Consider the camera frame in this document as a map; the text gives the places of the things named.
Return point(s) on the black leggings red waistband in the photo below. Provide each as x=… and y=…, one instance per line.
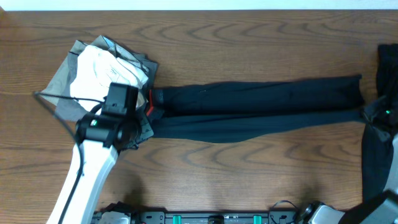
x=237, y=111

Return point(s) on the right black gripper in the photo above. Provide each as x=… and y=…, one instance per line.
x=370, y=109

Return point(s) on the white t-shirt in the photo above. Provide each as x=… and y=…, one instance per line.
x=96, y=70

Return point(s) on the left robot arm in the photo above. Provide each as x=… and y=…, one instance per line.
x=112, y=126

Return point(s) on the grey folded garment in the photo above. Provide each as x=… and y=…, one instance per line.
x=57, y=91

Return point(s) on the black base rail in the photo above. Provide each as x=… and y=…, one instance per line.
x=124, y=213

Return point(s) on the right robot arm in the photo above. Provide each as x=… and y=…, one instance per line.
x=379, y=169

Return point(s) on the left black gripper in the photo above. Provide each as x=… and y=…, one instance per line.
x=143, y=123

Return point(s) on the black garment at right edge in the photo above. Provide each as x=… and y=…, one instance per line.
x=386, y=76

